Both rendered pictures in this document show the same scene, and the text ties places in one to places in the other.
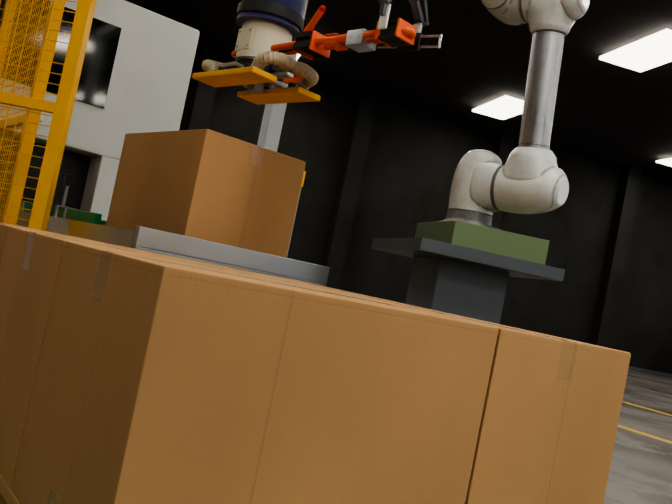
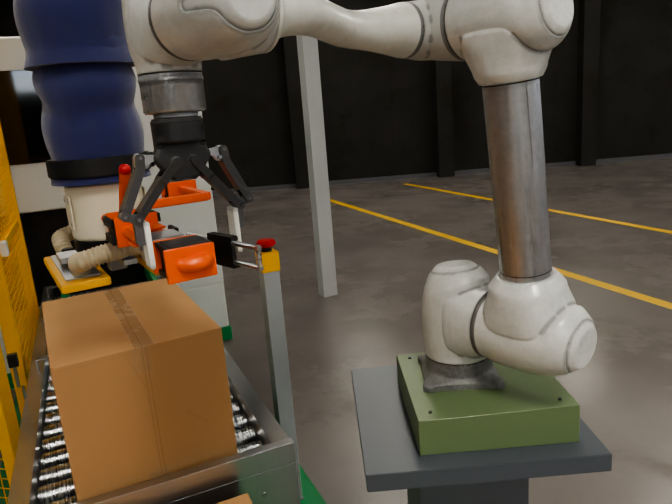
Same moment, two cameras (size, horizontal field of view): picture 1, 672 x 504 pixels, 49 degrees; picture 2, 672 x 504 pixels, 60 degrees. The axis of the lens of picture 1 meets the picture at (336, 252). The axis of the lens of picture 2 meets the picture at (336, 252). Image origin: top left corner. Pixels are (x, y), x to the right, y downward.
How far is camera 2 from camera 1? 1.57 m
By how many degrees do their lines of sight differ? 21
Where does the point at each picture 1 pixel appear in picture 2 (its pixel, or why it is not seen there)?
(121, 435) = not seen: outside the picture
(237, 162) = (116, 382)
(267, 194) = (178, 394)
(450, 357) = not seen: outside the picture
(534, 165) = (526, 318)
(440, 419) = not seen: outside the picture
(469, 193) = (444, 341)
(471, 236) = (449, 435)
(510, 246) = (516, 431)
